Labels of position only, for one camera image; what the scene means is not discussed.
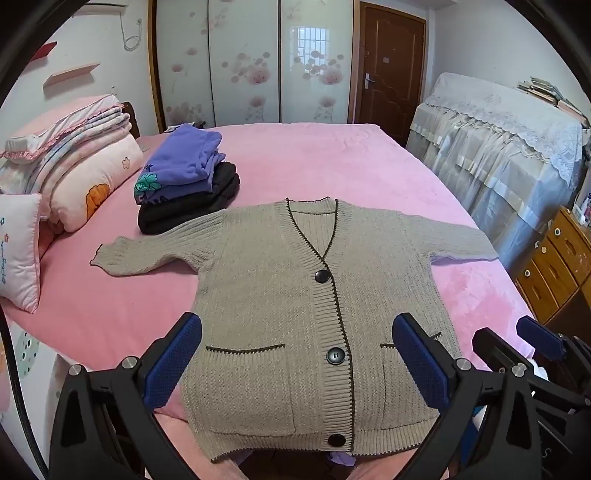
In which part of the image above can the beige knit cardigan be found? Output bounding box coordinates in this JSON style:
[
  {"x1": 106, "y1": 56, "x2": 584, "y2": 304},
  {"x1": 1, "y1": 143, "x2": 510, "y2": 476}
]
[{"x1": 90, "y1": 198, "x2": 499, "y2": 463}]

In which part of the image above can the dark wooden headboard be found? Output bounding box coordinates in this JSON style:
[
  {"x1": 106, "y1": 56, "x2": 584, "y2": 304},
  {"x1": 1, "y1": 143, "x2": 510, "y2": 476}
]
[{"x1": 121, "y1": 102, "x2": 140, "y2": 139}]

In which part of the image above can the pink bed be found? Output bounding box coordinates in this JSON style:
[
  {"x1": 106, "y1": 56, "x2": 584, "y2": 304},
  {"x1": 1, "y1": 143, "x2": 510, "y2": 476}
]
[{"x1": 0, "y1": 122, "x2": 536, "y2": 480}]

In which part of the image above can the pink wall shelf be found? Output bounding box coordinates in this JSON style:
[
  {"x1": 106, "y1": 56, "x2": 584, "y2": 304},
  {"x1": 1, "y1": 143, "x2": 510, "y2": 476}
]
[{"x1": 43, "y1": 62, "x2": 101, "y2": 88}]

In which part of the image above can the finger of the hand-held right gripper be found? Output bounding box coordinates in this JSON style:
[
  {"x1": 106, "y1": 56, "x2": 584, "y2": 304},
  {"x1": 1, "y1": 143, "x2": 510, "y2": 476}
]
[
  {"x1": 472, "y1": 327, "x2": 532, "y2": 370},
  {"x1": 516, "y1": 316, "x2": 568, "y2": 361}
]

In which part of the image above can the brown wooden door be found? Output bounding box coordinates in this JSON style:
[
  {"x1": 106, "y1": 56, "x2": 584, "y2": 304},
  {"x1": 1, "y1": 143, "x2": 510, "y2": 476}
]
[{"x1": 353, "y1": 0, "x2": 428, "y2": 148}]

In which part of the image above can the purple folded garment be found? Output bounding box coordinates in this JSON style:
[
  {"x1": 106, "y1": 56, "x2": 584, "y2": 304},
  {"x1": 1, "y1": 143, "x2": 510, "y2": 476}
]
[{"x1": 133, "y1": 124, "x2": 223, "y2": 205}]

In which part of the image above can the black folded garment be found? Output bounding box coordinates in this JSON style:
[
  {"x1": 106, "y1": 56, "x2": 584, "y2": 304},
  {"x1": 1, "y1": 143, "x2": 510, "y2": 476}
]
[{"x1": 137, "y1": 161, "x2": 242, "y2": 235}]

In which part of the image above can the white wall cable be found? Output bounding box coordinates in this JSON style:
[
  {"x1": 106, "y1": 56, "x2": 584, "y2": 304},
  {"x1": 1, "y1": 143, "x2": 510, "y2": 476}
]
[{"x1": 121, "y1": 18, "x2": 142, "y2": 52}]

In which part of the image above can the floral sliding door wardrobe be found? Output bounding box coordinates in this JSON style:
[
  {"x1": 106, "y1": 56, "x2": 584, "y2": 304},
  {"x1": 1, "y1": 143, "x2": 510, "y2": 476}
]
[{"x1": 148, "y1": 0, "x2": 358, "y2": 132}]

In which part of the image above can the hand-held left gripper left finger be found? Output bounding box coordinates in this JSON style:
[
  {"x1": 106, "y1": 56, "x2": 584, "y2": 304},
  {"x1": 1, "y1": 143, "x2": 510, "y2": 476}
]
[{"x1": 48, "y1": 311, "x2": 204, "y2": 480}]

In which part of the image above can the stack of books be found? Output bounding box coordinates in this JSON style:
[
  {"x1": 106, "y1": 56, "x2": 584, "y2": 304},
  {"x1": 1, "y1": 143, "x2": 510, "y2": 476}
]
[{"x1": 517, "y1": 76, "x2": 591, "y2": 127}]

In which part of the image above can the wooden drawer dresser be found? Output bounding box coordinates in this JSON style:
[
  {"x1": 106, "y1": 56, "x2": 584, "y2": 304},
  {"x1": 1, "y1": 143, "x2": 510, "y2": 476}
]
[{"x1": 512, "y1": 205, "x2": 591, "y2": 326}]

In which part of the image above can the white pink trimmed pillow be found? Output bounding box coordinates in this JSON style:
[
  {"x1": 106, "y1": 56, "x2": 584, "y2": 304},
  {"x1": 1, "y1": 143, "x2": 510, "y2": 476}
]
[{"x1": 0, "y1": 193, "x2": 44, "y2": 315}]

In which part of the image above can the lace cloth covered furniture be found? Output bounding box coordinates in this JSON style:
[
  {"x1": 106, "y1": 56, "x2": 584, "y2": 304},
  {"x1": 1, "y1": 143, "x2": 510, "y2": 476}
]
[{"x1": 406, "y1": 71, "x2": 588, "y2": 273}]

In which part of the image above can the pink frilled folded blanket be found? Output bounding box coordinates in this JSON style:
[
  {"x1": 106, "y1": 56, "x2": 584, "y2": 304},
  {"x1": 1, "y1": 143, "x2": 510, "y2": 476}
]
[{"x1": 4, "y1": 95, "x2": 132, "y2": 164}]

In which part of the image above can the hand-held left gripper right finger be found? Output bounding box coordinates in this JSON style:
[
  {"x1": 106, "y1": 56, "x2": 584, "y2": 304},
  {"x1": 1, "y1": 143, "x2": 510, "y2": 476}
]
[{"x1": 392, "y1": 312, "x2": 541, "y2": 480}]

